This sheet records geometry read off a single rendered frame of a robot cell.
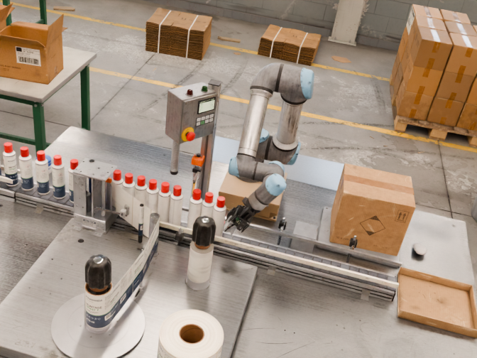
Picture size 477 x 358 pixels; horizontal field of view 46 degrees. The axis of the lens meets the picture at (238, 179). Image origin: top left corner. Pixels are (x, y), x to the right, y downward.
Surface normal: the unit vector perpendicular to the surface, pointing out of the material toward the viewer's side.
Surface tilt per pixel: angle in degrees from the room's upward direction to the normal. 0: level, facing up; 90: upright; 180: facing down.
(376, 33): 90
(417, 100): 87
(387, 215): 90
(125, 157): 0
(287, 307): 0
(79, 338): 0
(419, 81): 90
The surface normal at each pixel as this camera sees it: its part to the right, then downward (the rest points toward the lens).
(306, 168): 0.13, -0.82
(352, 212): -0.17, 0.53
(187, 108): 0.65, 0.49
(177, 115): -0.74, 0.29
